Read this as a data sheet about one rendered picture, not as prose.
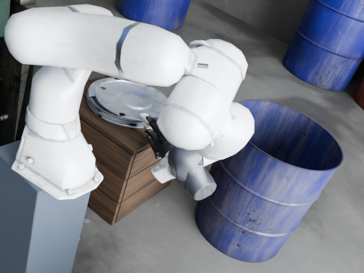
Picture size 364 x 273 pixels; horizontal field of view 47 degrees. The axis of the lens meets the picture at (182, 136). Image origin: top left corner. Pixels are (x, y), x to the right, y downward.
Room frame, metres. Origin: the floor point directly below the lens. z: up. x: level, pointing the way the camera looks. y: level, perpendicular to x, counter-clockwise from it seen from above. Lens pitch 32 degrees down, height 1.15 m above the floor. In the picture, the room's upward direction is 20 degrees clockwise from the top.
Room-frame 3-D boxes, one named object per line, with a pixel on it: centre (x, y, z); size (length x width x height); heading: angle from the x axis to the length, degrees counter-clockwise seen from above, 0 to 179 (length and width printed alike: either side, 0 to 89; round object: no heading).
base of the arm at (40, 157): (0.79, 0.26, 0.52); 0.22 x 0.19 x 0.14; 63
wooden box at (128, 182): (1.34, 0.23, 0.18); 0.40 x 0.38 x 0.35; 66
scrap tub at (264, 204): (1.34, -0.34, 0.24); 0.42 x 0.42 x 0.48
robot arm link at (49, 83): (0.84, 0.28, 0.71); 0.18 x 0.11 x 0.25; 153
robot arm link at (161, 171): (1.02, 0.00, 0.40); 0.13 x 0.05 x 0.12; 130
